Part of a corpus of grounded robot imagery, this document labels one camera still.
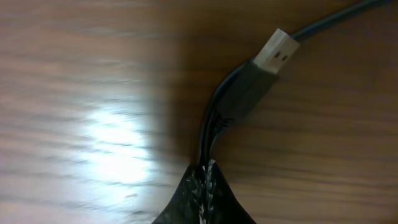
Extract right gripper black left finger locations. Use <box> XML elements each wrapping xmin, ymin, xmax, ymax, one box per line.
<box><xmin>152</xmin><ymin>166</ymin><xmax>203</xmax><ymax>224</ymax></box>

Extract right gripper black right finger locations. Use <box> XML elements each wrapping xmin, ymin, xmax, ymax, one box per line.
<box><xmin>203</xmin><ymin>160</ymin><xmax>256</xmax><ymax>224</ymax></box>

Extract black usb cable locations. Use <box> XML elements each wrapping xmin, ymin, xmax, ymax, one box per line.
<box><xmin>197</xmin><ymin>0</ymin><xmax>389</xmax><ymax>167</ymax></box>

